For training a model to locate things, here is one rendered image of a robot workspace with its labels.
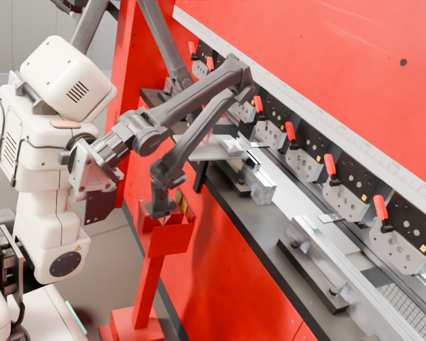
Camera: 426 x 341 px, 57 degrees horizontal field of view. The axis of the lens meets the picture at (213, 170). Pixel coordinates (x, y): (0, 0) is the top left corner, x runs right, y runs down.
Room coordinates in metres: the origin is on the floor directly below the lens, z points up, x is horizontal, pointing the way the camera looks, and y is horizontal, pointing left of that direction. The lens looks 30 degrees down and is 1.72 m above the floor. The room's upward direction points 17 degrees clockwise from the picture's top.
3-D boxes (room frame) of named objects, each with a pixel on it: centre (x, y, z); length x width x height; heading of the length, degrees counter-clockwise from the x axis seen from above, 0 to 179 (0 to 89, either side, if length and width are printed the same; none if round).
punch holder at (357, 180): (1.03, -0.42, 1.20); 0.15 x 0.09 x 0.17; 36
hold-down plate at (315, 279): (0.97, -0.39, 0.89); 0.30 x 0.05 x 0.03; 36
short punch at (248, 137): (1.50, -0.09, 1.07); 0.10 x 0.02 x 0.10; 36
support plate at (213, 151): (1.41, 0.04, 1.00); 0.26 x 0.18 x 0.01; 126
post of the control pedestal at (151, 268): (1.19, 0.13, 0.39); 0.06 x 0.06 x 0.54; 33
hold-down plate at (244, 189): (1.43, -0.06, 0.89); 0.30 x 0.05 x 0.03; 36
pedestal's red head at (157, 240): (1.19, 0.13, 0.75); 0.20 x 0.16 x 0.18; 33
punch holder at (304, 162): (1.19, -0.30, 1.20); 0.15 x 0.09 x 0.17; 36
